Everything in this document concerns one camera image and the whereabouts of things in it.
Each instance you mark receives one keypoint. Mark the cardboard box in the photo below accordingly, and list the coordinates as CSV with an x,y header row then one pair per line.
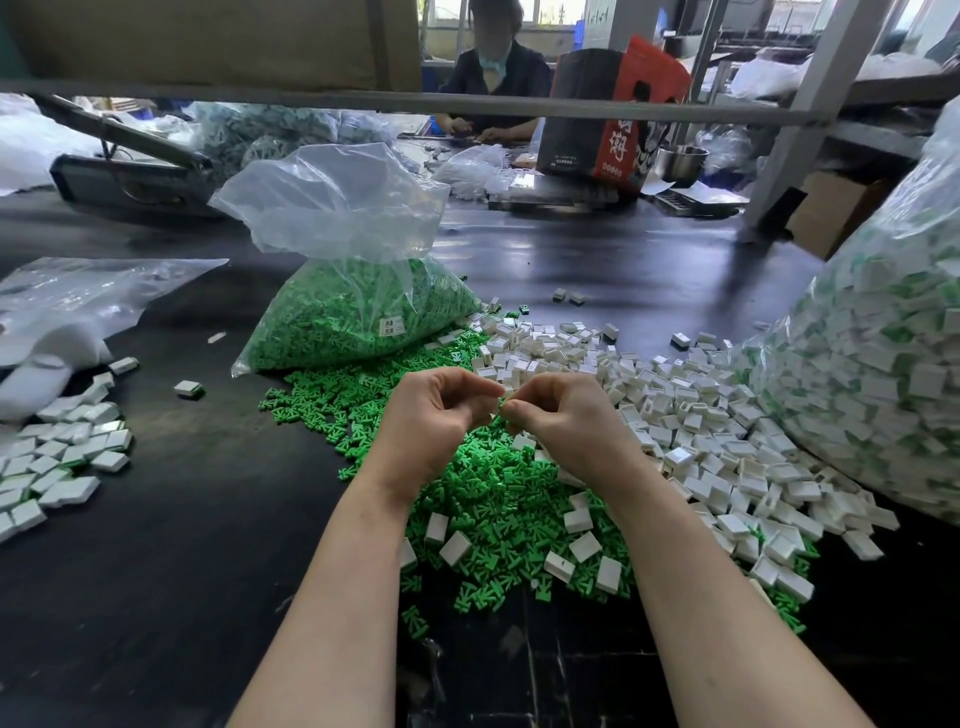
x,y
828,210

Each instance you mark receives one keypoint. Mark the brown board panel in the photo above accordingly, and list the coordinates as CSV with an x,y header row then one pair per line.
x,y
195,42

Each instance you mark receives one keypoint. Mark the metal bowl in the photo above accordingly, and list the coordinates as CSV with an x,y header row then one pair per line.
x,y
683,165

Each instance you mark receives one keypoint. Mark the person's left hand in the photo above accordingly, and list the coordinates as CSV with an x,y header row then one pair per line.
x,y
420,435

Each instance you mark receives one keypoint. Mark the person's right forearm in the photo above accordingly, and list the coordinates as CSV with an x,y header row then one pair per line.
x,y
720,630

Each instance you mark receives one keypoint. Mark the grey metal shelf frame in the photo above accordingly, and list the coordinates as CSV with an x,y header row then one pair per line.
x,y
450,99

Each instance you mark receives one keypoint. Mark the bag of green clips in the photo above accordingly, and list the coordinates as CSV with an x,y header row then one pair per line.
x,y
353,308

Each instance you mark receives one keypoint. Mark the white paper sheets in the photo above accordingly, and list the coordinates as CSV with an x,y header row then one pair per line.
x,y
702,195

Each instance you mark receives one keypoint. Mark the crumpled white plastic bag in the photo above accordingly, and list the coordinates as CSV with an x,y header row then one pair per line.
x,y
473,173

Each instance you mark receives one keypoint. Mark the pile of assembled white pieces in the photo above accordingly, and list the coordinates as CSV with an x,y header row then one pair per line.
x,y
60,458

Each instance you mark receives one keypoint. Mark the large bag of white caps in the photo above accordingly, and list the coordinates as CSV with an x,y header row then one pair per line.
x,y
885,353

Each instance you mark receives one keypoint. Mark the white bags on shelf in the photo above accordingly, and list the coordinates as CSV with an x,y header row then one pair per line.
x,y
810,75

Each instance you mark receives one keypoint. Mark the lone white piece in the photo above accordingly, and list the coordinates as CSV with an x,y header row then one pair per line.
x,y
188,389

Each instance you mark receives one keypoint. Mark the empty clear plastic bag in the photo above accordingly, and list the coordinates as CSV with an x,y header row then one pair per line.
x,y
83,288

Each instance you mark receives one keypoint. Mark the black and red box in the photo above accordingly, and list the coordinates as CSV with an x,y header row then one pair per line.
x,y
593,128

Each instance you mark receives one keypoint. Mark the person's left forearm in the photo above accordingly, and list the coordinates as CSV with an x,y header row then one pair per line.
x,y
330,630

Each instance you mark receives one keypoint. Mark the pile of white plastic caps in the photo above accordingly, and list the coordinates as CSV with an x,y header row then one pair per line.
x,y
720,443

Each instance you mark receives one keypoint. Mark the clear bag of pale parts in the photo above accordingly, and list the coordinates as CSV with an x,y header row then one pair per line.
x,y
278,132

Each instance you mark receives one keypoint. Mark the black table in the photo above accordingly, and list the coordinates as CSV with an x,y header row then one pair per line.
x,y
165,600

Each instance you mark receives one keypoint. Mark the white plastic sheet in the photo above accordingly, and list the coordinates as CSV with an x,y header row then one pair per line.
x,y
33,147

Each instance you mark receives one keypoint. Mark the person's right hand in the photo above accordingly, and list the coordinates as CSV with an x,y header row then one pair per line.
x,y
585,435

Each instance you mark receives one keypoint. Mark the pile of green parts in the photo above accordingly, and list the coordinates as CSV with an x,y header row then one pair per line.
x,y
330,405

